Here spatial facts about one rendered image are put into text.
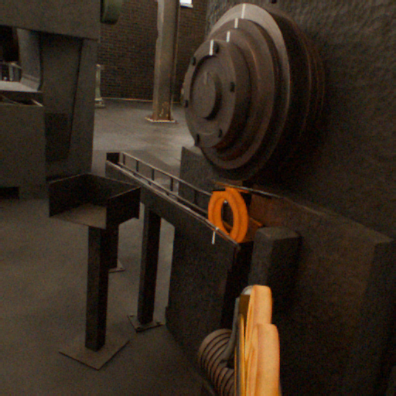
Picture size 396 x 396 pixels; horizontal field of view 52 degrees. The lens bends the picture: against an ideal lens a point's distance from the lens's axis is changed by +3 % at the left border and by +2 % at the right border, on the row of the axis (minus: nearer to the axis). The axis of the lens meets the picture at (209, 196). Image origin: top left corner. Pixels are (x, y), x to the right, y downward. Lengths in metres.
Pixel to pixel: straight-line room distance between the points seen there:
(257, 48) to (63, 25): 2.73
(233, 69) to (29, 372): 1.37
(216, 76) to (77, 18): 2.68
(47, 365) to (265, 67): 1.40
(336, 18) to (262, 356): 0.81
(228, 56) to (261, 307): 0.60
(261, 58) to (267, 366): 0.70
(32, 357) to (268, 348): 1.36
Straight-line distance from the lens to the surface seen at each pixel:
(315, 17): 1.19
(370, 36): 1.06
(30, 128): 3.43
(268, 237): 1.05
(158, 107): 8.13
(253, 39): 1.09
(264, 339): 0.68
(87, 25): 3.73
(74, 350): 1.90
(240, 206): 1.20
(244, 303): 0.94
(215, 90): 1.08
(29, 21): 3.59
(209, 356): 1.10
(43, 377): 1.82
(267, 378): 0.67
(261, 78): 1.03
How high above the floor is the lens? 1.20
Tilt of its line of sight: 18 degrees down
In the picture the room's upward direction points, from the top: 7 degrees clockwise
